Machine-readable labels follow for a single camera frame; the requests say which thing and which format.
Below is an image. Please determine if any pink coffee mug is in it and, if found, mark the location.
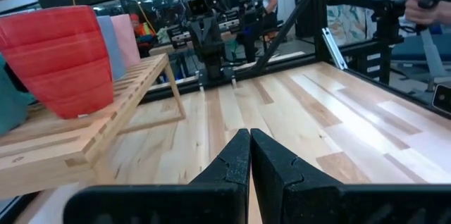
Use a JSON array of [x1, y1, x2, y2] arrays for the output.
[[110, 13, 142, 70]]

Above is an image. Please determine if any wooden slatted rack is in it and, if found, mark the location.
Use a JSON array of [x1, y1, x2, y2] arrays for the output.
[[0, 52, 187, 201]]

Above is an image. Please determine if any small black device box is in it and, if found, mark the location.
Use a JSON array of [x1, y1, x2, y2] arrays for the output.
[[431, 82, 451, 115]]

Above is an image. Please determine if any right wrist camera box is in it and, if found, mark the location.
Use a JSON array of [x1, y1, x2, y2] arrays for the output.
[[185, 0, 213, 18]]

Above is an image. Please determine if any silver metal bracket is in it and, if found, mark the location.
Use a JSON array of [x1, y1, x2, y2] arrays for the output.
[[321, 27, 349, 71]]

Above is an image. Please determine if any leaf-patterned curtain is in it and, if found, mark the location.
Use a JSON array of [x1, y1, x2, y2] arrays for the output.
[[326, 0, 381, 47]]

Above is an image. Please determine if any black panel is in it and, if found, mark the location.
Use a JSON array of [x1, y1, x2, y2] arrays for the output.
[[291, 0, 315, 39]]

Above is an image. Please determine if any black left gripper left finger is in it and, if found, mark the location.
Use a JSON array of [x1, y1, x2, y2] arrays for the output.
[[63, 127, 252, 224]]

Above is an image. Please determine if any blue padded seat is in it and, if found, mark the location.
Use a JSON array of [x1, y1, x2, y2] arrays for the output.
[[390, 33, 451, 63]]

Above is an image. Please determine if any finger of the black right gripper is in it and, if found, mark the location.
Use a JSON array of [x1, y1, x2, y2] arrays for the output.
[[187, 18, 210, 60], [206, 17, 227, 58]]

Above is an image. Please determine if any person's hand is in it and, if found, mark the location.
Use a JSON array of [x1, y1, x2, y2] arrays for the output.
[[404, 0, 451, 27]]

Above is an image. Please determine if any teal speckled coffee mug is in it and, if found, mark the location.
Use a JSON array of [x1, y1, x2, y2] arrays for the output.
[[0, 54, 37, 137]]

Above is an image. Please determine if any small green background plant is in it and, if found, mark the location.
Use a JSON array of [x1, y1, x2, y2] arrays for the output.
[[156, 26, 171, 44]]

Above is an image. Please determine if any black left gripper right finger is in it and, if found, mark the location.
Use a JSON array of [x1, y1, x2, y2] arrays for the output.
[[250, 127, 451, 224]]

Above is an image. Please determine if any blue-grey coffee mug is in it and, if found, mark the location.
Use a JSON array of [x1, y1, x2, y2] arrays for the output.
[[96, 15, 127, 82]]

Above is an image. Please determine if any red mug with white handle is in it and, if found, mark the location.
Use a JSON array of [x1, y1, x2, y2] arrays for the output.
[[0, 5, 115, 120]]

